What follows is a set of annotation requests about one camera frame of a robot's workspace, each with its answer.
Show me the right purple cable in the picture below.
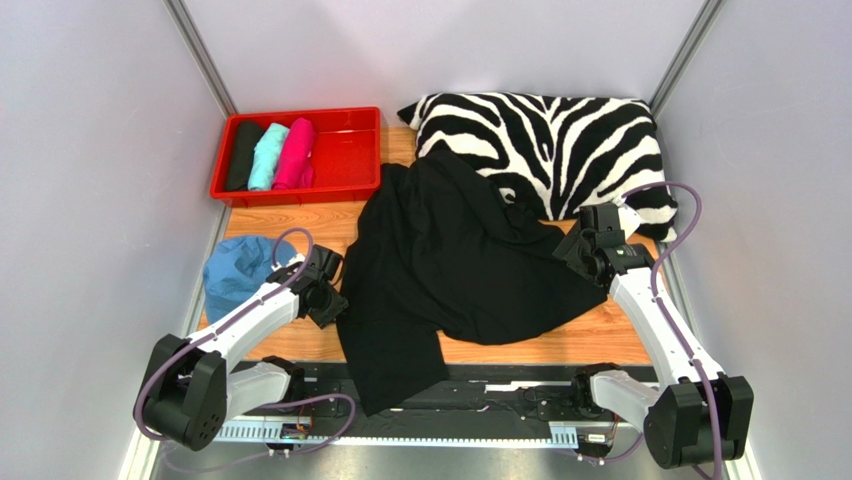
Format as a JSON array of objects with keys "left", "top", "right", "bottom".
[{"left": 572, "top": 180, "right": 727, "bottom": 480}]

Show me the rolled black shirt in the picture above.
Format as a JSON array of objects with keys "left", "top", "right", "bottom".
[{"left": 224, "top": 121, "right": 265, "bottom": 192}]

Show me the zebra print pillow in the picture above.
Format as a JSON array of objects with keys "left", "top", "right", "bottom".
[{"left": 396, "top": 91, "right": 678, "bottom": 243}]

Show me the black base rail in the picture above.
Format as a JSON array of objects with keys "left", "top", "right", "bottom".
[{"left": 215, "top": 362, "right": 636, "bottom": 454}]

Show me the rolled pink shirt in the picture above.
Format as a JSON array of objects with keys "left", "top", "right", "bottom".
[{"left": 272, "top": 118, "right": 317, "bottom": 190}]

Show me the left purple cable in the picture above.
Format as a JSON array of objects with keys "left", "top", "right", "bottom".
[{"left": 133, "top": 226, "right": 357, "bottom": 467}]

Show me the black t shirt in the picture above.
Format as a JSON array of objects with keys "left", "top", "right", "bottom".
[{"left": 337, "top": 151, "right": 607, "bottom": 416}]

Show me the blue bucket hat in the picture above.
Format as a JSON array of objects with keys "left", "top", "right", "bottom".
[{"left": 202, "top": 235, "right": 275, "bottom": 324}]

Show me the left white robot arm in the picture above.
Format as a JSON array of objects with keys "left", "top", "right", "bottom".
[{"left": 133, "top": 245, "right": 348, "bottom": 451}]

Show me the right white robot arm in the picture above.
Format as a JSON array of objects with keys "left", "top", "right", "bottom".
[{"left": 553, "top": 204, "right": 754, "bottom": 469}]

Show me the purple cable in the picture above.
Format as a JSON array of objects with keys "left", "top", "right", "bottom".
[
  {"left": 133, "top": 226, "right": 357, "bottom": 467},
  {"left": 572, "top": 180, "right": 727, "bottom": 480}
]

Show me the rolled teal shirt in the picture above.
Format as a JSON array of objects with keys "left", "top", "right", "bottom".
[{"left": 247, "top": 123, "right": 290, "bottom": 191}]

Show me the red plastic bin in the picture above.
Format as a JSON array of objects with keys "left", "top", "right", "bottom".
[{"left": 209, "top": 106, "right": 382, "bottom": 208}]

